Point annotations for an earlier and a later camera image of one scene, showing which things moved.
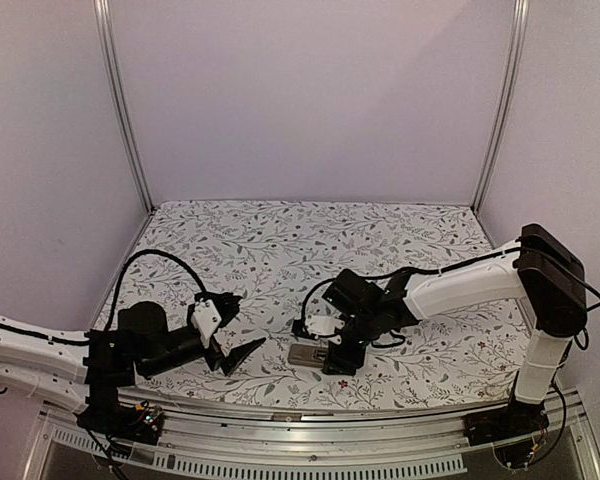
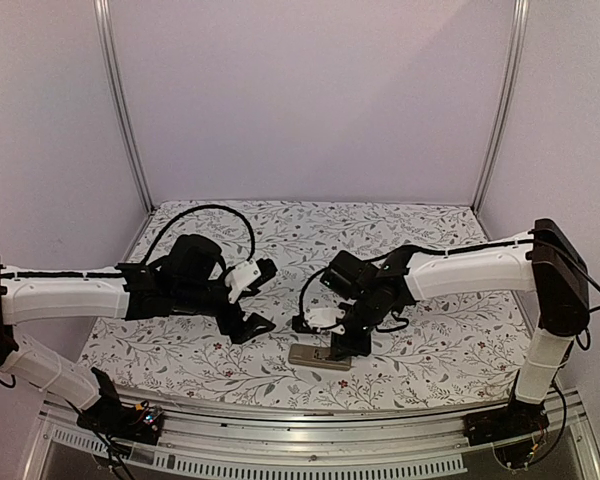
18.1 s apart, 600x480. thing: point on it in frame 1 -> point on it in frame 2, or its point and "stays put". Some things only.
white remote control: x=307 y=355 stays put
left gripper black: x=235 y=357 -> x=228 y=326
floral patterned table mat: x=264 y=257 stays put
